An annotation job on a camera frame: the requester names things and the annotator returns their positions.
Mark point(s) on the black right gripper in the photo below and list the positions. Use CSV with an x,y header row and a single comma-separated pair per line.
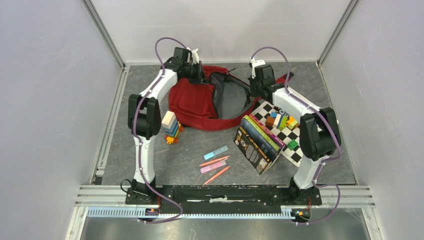
x,y
253,92

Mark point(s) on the orange pen lower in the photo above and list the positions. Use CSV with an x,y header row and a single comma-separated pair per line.
x,y
216,175

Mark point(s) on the pink highlighter pen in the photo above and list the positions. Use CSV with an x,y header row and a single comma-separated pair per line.
x,y
213,166

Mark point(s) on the black book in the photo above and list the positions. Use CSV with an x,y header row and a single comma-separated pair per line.
x,y
260,158

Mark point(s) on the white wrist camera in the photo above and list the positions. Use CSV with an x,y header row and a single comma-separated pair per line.
x,y
194,56
254,64

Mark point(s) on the blue highlighter pen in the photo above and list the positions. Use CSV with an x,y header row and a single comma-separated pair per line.
x,y
216,152

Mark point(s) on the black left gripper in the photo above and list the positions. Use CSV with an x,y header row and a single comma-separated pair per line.
x,y
200,77

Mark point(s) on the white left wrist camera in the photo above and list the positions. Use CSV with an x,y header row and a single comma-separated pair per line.
x,y
194,56

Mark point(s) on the black white chessboard mat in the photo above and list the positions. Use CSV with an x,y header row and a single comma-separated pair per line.
x,y
263,109

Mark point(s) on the green book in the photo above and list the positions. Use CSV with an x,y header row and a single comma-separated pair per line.
x,y
261,132

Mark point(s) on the purple book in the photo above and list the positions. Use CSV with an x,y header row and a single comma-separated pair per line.
x,y
265,129

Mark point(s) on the colourful block pile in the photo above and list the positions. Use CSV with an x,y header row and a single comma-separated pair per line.
x,y
281,119

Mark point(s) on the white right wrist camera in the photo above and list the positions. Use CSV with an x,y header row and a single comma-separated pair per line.
x,y
254,64

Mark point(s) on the aluminium frame rail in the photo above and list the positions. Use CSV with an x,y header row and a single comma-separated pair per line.
x,y
109,201

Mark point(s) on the colourful block tower toy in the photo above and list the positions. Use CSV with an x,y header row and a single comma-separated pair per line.
x,y
172,127

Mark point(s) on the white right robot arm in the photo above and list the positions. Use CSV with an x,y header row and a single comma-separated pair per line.
x,y
319,132

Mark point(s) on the green cube block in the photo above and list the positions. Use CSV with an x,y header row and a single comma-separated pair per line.
x,y
292,145

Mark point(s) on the orange pen upper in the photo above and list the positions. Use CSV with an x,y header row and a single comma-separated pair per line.
x,y
214,161

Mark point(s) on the orange pen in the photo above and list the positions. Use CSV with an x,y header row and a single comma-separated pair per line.
x,y
214,161
216,175

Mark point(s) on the blue book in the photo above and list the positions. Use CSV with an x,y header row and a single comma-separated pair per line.
x,y
258,139

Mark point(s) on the red student backpack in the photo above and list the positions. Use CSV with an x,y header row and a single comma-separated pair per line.
x,y
214,106

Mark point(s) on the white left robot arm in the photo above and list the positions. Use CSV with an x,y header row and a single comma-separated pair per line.
x,y
144,115

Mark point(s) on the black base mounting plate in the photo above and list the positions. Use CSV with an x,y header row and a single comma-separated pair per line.
x,y
224,199

